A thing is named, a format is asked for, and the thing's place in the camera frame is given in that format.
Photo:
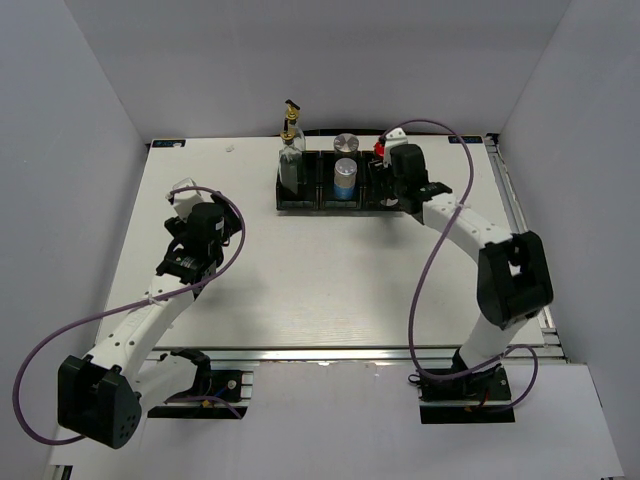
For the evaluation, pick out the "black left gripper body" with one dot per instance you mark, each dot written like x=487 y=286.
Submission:
x=176 y=227

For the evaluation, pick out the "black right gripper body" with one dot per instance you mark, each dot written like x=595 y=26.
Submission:
x=396 y=186

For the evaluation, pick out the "small brown spice jar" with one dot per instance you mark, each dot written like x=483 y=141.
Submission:
x=379 y=150

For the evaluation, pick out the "blue label spice jar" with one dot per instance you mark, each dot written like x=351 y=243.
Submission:
x=345 y=174

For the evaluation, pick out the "silver lid pink salt jar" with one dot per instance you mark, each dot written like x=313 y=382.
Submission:
x=346 y=145

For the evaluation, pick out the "glass bottle with brown sauce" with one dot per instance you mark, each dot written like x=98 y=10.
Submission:
x=289 y=160

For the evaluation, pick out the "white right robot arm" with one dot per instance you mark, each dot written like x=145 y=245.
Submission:
x=513 y=282

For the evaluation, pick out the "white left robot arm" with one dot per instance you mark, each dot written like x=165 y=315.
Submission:
x=104 y=395

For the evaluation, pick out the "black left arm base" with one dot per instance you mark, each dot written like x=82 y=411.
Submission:
x=214 y=394

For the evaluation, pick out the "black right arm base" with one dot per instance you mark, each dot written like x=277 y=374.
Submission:
x=483 y=398

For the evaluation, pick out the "blue logo sticker right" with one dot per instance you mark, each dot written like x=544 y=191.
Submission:
x=467 y=139

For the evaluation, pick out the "blue logo sticker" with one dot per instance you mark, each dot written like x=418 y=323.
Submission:
x=168 y=143
x=467 y=139

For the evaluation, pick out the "black three-compartment organizer tray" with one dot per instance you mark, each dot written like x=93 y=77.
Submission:
x=318 y=195

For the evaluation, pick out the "blue logo sticker left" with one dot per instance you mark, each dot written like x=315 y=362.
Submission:
x=168 y=143

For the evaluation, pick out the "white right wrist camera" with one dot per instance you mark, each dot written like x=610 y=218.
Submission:
x=392 y=139

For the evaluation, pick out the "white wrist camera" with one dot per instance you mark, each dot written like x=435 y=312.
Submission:
x=392 y=139
x=183 y=202

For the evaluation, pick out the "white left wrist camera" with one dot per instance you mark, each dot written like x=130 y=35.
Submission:
x=183 y=202

